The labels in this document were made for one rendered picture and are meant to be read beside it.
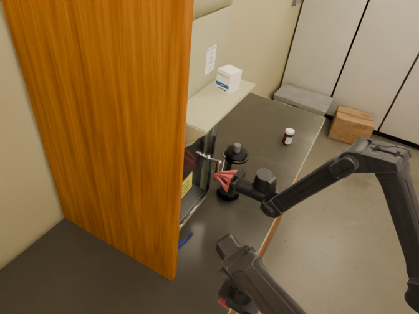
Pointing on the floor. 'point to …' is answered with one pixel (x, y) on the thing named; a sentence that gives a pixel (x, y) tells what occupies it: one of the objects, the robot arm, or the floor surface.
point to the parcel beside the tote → (350, 125)
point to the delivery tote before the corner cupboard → (303, 99)
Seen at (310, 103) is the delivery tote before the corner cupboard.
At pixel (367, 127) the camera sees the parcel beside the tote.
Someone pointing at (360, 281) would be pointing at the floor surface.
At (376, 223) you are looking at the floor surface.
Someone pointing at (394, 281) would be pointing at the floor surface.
